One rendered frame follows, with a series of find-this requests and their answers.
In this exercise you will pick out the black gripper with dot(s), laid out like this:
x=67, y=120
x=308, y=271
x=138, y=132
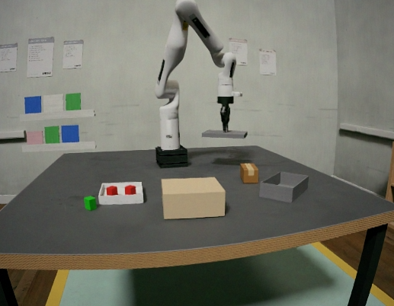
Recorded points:
x=225, y=112

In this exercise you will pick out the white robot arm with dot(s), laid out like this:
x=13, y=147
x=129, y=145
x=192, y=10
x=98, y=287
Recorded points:
x=174, y=53

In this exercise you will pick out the red block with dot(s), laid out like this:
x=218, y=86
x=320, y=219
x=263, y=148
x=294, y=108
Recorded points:
x=130, y=190
x=112, y=191

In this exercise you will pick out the green block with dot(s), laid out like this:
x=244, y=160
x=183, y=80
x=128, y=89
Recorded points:
x=90, y=203

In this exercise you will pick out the brown cardboard box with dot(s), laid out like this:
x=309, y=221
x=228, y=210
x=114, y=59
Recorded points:
x=248, y=173

